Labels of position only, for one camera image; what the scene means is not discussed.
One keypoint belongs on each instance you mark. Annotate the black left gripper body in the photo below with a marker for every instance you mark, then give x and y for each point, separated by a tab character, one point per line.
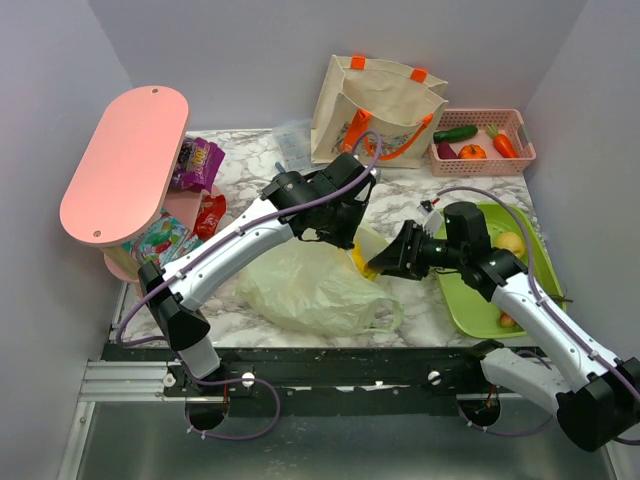
343	226

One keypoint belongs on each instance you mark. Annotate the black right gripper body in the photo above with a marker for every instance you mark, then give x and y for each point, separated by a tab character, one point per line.
426	251

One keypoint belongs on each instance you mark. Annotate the yellow banana bunch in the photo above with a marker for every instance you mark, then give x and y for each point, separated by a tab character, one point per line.
365	250

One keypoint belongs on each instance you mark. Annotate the pale green plastic grocery bag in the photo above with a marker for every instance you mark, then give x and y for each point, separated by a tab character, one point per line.
315	288

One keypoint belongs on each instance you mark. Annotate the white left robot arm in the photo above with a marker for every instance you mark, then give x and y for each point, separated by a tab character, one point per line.
175	293

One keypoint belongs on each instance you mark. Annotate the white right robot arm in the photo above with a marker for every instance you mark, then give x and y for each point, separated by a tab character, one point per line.
589	390

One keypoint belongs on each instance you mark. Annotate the green plastic tray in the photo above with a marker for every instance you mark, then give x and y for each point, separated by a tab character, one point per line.
470	313

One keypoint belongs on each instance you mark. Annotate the yellow pear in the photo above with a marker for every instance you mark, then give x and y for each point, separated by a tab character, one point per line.
512	242

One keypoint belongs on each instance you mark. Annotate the clear plastic box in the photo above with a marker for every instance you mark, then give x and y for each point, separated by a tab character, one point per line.
293	140

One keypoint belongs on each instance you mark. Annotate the red strawberry cluster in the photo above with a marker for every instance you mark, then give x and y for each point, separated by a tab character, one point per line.
506	321

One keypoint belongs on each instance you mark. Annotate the orange mini pumpkin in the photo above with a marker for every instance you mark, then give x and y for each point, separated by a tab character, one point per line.
472	152

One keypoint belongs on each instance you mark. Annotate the green cucumber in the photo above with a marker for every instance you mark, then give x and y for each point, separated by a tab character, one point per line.
455	135

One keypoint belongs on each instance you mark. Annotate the pink perforated basket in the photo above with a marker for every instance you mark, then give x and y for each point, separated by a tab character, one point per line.
509	122

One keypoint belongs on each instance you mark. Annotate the red snack packet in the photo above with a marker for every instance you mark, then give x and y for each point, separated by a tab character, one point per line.
211	210

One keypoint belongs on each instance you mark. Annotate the orange carrot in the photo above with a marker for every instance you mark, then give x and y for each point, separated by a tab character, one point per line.
501	142

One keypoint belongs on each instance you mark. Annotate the purple snack packet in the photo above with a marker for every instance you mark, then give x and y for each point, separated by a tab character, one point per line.
197	165

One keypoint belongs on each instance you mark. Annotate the green white candy packet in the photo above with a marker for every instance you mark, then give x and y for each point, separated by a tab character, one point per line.
166	240

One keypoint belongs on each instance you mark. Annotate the pink two-tier shelf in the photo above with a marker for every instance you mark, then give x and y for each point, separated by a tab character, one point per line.
121	184

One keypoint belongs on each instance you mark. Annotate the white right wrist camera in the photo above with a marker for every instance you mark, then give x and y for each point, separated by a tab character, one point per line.
433	219

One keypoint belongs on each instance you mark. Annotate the beige tote bag orange handles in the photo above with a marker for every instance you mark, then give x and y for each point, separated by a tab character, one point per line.
365	104

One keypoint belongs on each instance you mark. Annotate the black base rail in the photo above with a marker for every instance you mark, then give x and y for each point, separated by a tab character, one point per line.
335	381

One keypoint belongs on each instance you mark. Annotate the aluminium frame extrusion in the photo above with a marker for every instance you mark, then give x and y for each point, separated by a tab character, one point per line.
106	382

